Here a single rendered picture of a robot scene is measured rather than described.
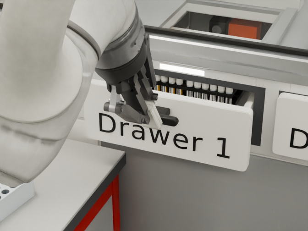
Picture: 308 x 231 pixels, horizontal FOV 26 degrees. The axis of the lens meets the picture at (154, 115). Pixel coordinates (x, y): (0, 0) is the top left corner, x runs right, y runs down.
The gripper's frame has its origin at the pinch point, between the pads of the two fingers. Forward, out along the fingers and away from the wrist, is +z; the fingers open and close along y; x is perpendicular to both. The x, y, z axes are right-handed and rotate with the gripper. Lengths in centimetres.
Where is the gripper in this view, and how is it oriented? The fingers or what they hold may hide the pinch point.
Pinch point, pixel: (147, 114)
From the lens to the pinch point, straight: 102.0
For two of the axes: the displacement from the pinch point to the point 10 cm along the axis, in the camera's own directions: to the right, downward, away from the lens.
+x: -9.3, -1.8, 3.2
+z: 2.1, 4.5, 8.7
